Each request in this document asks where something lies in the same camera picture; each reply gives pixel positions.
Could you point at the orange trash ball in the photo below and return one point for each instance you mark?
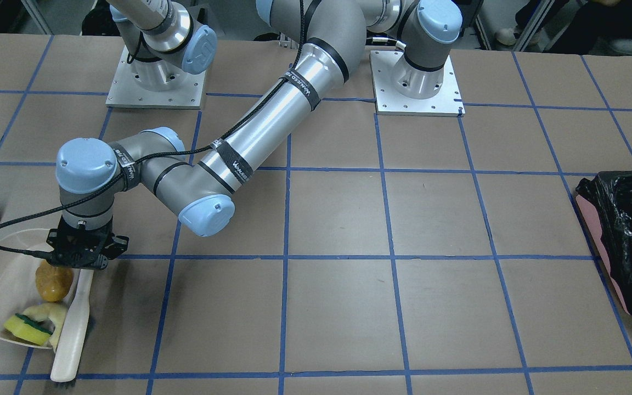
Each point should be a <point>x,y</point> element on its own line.
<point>53,283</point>

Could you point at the yellow curved peel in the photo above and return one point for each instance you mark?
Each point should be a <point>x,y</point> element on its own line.
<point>50,311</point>

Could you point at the yellow green sponge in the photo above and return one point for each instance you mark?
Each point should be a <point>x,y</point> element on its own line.
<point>24,328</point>

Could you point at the beige hand brush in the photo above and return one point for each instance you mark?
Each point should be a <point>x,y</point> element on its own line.
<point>73,335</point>

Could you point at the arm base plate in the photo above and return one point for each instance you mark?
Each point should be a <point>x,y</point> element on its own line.
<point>403,90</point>
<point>156,85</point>

